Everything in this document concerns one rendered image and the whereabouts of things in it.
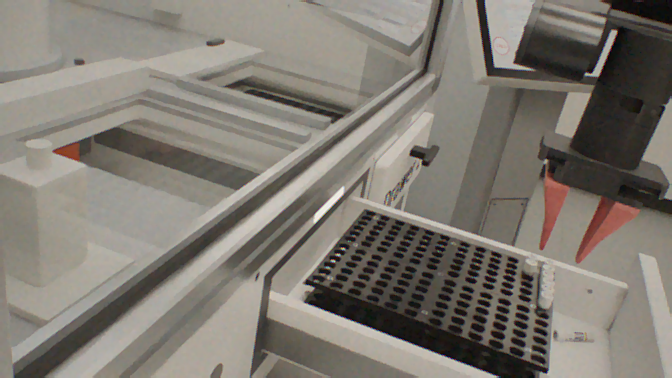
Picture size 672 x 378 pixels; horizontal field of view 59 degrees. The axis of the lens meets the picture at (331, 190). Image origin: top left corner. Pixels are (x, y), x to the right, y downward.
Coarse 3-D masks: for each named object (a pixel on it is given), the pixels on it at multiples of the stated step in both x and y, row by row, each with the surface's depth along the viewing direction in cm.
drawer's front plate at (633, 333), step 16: (640, 256) 65; (640, 272) 63; (656, 272) 62; (640, 288) 61; (656, 288) 59; (624, 304) 65; (640, 304) 59; (656, 304) 56; (624, 320) 63; (640, 320) 57; (656, 320) 54; (624, 336) 61; (640, 336) 56; (656, 336) 51; (624, 352) 59; (640, 352) 54; (656, 352) 50; (624, 368) 57; (640, 368) 53; (656, 368) 49
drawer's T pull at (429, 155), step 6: (414, 150) 88; (420, 150) 88; (426, 150) 89; (432, 150) 89; (438, 150) 91; (414, 156) 88; (420, 156) 88; (426, 156) 86; (432, 156) 87; (426, 162) 86
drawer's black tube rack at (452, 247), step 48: (384, 240) 64; (432, 240) 66; (336, 288) 60; (384, 288) 56; (432, 288) 57; (480, 288) 59; (528, 288) 60; (432, 336) 55; (480, 336) 52; (528, 336) 53
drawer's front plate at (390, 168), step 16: (416, 128) 92; (400, 144) 84; (416, 144) 93; (384, 160) 78; (400, 160) 83; (416, 160) 98; (384, 176) 77; (400, 176) 88; (384, 192) 79; (400, 192) 92
